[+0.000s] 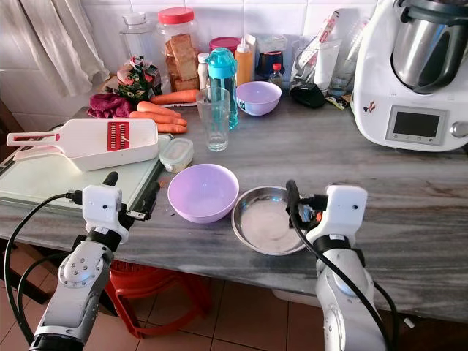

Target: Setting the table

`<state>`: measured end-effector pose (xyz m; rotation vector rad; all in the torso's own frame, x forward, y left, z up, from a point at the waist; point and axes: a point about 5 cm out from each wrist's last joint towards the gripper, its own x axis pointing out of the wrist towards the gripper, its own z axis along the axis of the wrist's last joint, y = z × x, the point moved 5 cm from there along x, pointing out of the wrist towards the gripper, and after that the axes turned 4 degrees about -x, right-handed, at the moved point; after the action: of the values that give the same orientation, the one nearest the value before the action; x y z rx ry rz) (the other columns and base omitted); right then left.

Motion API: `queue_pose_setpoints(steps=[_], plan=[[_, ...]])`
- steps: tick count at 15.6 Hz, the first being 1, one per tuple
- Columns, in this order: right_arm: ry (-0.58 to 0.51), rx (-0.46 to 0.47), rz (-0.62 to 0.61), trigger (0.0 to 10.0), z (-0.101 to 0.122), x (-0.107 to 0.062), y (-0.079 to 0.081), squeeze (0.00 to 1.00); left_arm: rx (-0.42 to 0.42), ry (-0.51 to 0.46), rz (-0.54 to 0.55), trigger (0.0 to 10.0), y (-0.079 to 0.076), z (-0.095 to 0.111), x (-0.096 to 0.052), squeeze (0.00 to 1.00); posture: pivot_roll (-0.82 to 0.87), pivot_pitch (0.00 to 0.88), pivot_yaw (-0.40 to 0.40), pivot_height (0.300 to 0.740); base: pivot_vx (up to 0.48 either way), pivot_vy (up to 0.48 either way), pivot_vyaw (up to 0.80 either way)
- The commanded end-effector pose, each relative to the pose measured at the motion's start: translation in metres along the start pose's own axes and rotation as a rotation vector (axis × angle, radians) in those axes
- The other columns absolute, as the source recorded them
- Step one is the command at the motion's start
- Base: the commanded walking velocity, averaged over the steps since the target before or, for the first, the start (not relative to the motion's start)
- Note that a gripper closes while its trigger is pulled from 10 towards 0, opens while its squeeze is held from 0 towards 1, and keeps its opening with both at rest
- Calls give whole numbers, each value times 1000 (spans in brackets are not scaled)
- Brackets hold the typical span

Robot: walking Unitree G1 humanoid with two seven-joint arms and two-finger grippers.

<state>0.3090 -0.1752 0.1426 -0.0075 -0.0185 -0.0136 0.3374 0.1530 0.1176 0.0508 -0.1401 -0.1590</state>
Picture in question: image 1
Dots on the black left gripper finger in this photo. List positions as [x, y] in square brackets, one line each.
[110, 178]
[151, 195]

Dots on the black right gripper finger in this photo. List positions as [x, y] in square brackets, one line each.
[292, 195]

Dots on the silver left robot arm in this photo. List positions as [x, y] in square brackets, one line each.
[77, 285]

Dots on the stainless steel plate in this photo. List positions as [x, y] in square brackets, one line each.
[267, 225]

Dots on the white mandoline slicer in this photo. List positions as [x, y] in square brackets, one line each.
[88, 140]

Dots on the small clear plastic container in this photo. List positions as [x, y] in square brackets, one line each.
[177, 154]

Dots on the large purple plastic bowl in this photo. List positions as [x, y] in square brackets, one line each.
[202, 195]

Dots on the pale green cutting board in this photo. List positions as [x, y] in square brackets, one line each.
[44, 186]

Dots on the red plastic stool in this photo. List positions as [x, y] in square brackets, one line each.
[146, 281]

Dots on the orange carrot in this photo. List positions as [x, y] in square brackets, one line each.
[156, 110]
[175, 97]
[153, 119]
[173, 129]

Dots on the maroon cloth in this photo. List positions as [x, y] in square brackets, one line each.
[108, 107]

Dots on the white plastic storage box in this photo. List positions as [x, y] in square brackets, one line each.
[292, 297]

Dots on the clear drinking glass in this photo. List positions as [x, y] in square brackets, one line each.
[213, 131]

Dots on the black pouch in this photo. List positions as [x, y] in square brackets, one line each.
[307, 96]

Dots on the floral printed packet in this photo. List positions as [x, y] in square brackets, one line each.
[136, 80]

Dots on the small purple plastic bowl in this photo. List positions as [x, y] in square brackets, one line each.
[259, 99]

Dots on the dark wooden chair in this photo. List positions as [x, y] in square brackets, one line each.
[6, 128]

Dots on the small red capped bottle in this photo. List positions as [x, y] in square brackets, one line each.
[276, 75]

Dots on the clear plastic measuring jug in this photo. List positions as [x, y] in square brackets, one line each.
[316, 66]

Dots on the small white bottle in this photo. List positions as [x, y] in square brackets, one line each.
[202, 69]

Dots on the red lidded rusk jar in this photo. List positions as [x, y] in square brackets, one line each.
[178, 58]

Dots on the orange sauce bottle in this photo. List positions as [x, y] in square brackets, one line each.
[244, 62]

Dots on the dark jar with clear lid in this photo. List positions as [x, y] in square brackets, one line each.
[269, 55]

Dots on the beige curtain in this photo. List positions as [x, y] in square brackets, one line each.
[62, 44]

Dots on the clear empty plastic jar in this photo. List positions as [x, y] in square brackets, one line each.
[137, 36]

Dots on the white kitchen food processor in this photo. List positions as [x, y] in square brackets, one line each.
[380, 80]

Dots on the teal water bottle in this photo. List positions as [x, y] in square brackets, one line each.
[221, 67]

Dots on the pink lidded container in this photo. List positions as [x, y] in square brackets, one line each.
[225, 43]

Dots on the white and red carton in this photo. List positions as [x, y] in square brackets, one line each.
[333, 25]

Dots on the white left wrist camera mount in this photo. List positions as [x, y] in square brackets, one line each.
[101, 208]

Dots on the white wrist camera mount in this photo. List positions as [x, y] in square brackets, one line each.
[101, 208]
[344, 208]

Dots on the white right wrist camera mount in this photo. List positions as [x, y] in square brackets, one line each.
[344, 208]

